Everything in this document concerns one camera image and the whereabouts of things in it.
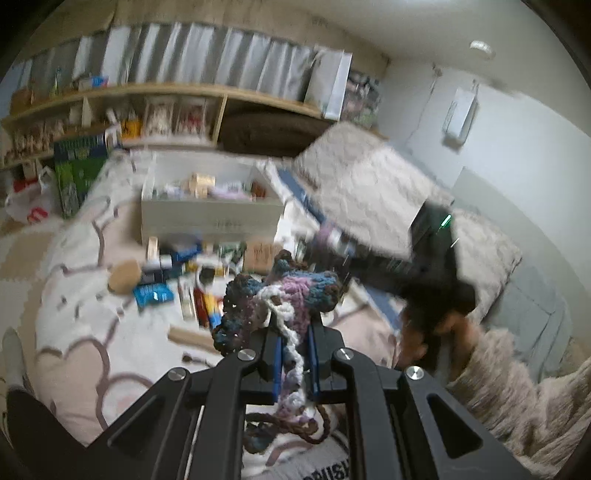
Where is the grey padded mat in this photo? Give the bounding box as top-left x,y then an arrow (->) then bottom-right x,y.
480,263 -> 573,384

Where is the doll in clear jar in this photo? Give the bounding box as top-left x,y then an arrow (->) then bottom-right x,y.
143,99 -> 176,137
175,102 -> 208,137

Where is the pale slim tube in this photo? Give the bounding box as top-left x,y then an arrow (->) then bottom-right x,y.
178,281 -> 197,321

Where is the row of small figurines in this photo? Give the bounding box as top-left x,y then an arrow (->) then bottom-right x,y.
2,117 -> 65,162

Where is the blue packet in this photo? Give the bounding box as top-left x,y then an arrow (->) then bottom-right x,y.
133,282 -> 172,308

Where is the white wall device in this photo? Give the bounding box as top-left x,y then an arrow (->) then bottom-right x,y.
441,85 -> 481,148

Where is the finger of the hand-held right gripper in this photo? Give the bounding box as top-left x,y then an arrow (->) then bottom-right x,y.
344,251 -> 416,296

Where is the white plastic bag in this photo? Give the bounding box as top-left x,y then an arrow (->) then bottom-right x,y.
4,168 -> 63,224

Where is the green printed box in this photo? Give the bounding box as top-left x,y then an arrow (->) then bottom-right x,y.
53,134 -> 112,220

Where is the person's right forearm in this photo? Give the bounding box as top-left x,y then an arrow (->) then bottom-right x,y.
443,328 -> 591,480

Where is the white lettered cloth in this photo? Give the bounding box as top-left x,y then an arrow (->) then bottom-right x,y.
240,429 -> 352,480

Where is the round cork coaster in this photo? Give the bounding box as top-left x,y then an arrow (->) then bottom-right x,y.
107,260 -> 143,292

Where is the crochet piece with white yarn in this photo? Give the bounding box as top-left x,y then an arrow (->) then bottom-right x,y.
211,250 -> 345,455

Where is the wooden shelf unit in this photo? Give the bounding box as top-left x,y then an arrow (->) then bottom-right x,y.
0,83 -> 389,176

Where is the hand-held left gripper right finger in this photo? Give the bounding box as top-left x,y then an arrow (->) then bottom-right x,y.
307,316 -> 532,480

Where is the green card packet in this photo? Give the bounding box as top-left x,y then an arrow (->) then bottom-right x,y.
219,244 -> 245,273

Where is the person's right hand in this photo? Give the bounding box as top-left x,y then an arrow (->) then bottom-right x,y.
394,307 -> 483,374

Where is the person's leg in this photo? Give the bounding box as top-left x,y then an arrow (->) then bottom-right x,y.
1,328 -> 93,480

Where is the carved wooden block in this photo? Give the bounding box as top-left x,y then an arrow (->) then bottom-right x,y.
244,240 -> 278,273

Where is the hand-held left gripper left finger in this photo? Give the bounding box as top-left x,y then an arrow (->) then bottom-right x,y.
88,328 -> 284,480

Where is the beige fluffy pillow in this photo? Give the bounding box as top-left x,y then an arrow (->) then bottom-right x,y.
293,122 -> 522,315

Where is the white shoe box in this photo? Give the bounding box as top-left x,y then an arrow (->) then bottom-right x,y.
140,152 -> 287,245

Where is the grey striped curtain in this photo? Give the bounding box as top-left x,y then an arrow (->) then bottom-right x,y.
18,21 -> 324,102

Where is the pale wooden bar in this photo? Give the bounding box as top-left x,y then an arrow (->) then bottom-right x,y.
167,324 -> 218,354

